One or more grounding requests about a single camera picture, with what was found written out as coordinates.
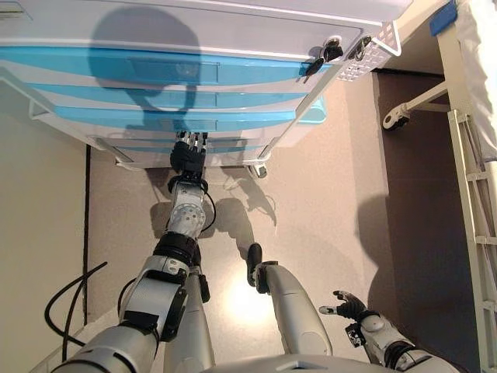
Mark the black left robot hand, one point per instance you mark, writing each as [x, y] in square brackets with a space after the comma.
[188, 155]

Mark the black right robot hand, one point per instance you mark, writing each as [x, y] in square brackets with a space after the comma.
[351, 307]

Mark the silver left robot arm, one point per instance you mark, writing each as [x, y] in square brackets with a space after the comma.
[186, 217]

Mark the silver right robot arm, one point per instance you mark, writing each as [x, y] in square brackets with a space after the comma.
[380, 330]

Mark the cart caster wheel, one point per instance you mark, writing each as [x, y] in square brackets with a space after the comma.
[261, 171]

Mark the silver robot torso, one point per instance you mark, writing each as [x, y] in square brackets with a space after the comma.
[291, 365]

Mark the black right robot foot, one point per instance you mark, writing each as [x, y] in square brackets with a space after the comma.
[254, 256]

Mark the black floor strip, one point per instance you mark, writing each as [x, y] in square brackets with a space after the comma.
[87, 233]

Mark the white medical cart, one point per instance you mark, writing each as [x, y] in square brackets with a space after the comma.
[194, 23]

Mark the black cart keys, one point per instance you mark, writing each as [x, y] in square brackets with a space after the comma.
[330, 50]

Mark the bed caster wheel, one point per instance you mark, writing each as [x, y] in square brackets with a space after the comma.
[392, 120]

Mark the metal cart side latch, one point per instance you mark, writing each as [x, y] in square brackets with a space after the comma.
[361, 46]

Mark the white perforated side basket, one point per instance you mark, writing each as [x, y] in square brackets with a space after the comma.
[382, 39]

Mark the cart label sticker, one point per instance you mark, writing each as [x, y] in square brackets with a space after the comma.
[11, 11]

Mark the white bed sheet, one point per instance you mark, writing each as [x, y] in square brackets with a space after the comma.
[481, 58]

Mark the blue bed corner bumper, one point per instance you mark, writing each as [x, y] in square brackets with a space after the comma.
[444, 19]

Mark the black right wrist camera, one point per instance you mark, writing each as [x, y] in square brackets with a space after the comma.
[355, 334]

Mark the white bed side rail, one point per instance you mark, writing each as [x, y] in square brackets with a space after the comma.
[464, 175]

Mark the white hospital bed frame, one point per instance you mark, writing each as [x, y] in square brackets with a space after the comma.
[448, 70]

